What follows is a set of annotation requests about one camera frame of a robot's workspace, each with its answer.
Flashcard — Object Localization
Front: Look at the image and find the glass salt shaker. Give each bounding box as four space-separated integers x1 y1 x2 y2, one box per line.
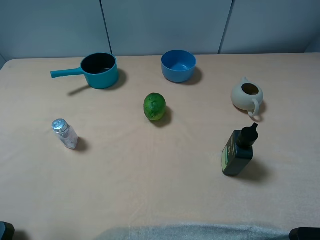
51 118 79 150

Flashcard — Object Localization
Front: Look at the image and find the black object bottom right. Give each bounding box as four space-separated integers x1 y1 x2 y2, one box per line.
289 227 320 240

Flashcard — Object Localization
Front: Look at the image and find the black object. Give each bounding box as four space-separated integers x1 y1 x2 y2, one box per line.
289 227 320 240
0 221 15 240

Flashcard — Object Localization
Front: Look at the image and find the black object bottom left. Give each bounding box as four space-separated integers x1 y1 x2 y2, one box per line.
0 221 15 240

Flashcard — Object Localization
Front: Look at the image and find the green lime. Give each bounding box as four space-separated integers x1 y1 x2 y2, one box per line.
143 92 166 121

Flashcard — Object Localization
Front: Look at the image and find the blue plastic bowl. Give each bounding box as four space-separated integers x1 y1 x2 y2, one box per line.
161 49 197 83

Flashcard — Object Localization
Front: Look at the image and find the dark green pump bottle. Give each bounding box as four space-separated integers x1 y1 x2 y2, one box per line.
221 123 259 177

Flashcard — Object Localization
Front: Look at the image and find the cream ceramic teapot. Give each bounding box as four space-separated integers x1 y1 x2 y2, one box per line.
231 77 264 118

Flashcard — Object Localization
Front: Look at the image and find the teal saucepan with handle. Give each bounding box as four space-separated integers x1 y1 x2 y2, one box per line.
50 53 119 90

